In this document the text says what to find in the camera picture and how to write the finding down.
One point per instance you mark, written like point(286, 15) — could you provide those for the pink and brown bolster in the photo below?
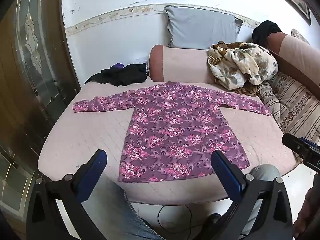
point(180, 62)
point(297, 52)

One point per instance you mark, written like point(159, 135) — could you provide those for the black clothes pile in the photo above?
point(120, 76)

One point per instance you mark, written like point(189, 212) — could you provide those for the purple floral blouse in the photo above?
point(175, 130)

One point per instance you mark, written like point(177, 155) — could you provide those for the cream floral blanket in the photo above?
point(245, 62)

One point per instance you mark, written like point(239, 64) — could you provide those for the pink bed mattress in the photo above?
point(87, 135)

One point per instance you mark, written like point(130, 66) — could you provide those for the small striped pillow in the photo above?
point(300, 36)

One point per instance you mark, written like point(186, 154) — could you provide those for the grey-blue pillow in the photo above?
point(200, 27)

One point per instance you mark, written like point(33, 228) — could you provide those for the wooden glass-door wardrobe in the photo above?
point(32, 80)

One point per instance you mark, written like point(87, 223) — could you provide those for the black cloth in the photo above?
point(266, 31)

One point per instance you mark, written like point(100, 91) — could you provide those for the small purple cloth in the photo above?
point(117, 66)

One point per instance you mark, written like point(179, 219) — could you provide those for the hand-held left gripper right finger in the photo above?
point(225, 173)

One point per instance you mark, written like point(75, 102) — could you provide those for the striped patterned cushion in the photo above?
point(290, 100)

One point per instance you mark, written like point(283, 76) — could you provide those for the person's blue jeans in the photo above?
point(112, 205)

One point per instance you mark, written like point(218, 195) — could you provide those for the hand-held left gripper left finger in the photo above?
point(93, 166)

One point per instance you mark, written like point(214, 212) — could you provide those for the person's right hand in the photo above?
point(308, 212)

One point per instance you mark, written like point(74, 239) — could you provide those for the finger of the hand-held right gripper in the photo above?
point(293, 145)

